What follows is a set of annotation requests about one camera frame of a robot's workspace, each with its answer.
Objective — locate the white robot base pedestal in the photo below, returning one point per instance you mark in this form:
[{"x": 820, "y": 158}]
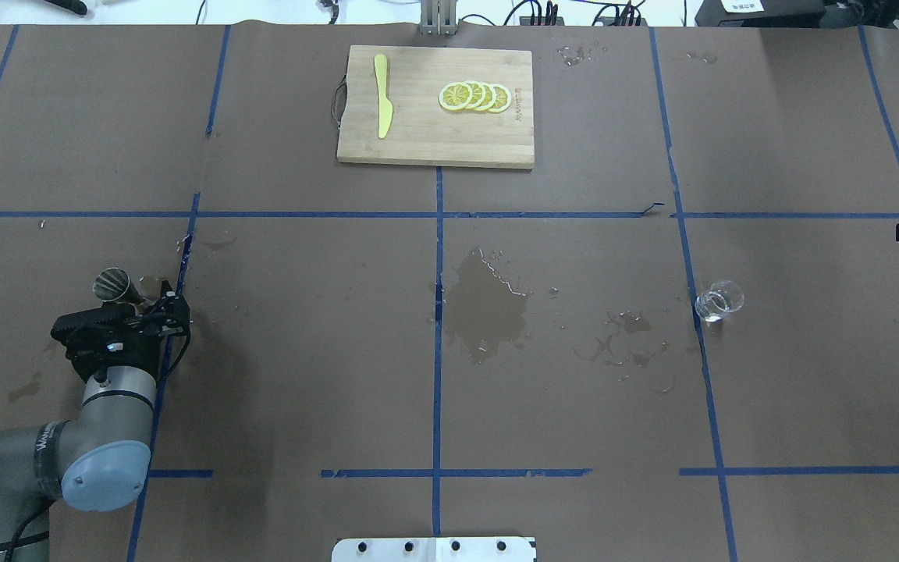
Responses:
[{"x": 460, "y": 548}]

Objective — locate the yellow plastic knife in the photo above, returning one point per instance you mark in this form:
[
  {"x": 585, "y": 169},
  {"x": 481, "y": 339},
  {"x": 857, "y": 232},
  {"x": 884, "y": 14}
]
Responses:
[{"x": 380, "y": 63}]

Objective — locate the black box with label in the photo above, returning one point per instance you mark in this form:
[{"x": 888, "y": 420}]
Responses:
[{"x": 760, "y": 14}]

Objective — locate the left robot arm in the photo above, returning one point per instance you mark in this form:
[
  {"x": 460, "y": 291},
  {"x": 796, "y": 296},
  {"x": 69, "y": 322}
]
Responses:
[{"x": 98, "y": 461}]

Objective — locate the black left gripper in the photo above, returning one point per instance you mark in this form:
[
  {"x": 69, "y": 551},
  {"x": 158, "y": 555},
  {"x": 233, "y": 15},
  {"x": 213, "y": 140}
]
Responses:
[{"x": 140, "y": 353}]

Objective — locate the aluminium frame post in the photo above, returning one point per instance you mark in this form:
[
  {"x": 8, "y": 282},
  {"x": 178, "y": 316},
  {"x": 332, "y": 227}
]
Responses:
[{"x": 438, "y": 17}]

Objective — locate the bamboo cutting board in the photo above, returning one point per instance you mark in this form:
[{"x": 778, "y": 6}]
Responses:
[{"x": 422, "y": 133}]

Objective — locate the clear glass cup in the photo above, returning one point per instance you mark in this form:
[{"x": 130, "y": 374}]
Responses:
[{"x": 722, "y": 299}]

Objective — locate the steel measuring jigger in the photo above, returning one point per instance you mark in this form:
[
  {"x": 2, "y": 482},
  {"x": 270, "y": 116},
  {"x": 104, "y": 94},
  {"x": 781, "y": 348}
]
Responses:
[{"x": 115, "y": 286}]

